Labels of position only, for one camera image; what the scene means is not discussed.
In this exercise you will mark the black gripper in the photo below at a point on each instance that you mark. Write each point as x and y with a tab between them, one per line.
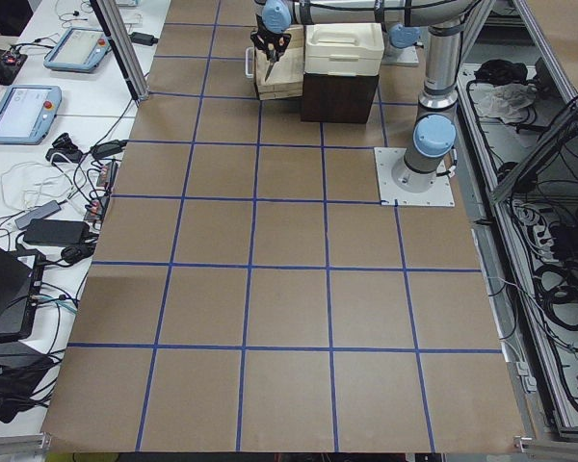
271	50

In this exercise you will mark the grey orange scissors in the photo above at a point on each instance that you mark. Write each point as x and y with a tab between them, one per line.
270	65

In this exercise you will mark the wooden drawer with white handle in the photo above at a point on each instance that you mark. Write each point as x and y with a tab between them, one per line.
286	78

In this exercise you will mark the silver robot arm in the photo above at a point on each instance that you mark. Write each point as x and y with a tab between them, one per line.
434	132

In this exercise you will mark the dark wooden drawer cabinet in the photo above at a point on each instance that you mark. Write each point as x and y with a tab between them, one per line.
337	99

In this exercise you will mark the cream plastic storage box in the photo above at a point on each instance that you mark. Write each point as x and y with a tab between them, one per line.
343	49

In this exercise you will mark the black power brick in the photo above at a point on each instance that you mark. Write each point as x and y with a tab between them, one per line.
143	38

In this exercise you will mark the upper blue teach pendant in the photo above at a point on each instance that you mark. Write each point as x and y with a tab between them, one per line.
78	50

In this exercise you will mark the blue teach pendant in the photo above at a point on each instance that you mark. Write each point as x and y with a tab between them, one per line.
78	50
27	113

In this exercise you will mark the crumpled white cloth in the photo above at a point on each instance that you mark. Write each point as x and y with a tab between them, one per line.
509	103

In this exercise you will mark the lower blue teach pendant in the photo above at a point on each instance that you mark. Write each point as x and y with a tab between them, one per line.
27	113

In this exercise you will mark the black power adapter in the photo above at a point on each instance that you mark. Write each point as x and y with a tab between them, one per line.
50	232

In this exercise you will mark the black laptop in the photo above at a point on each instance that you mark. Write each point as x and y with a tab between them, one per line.
21	274

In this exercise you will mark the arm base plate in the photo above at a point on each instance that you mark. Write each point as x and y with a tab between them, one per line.
400	56

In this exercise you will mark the aluminium frame post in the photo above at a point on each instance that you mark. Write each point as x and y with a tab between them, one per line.
110	20

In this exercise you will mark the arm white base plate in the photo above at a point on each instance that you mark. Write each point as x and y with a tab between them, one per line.
401	186

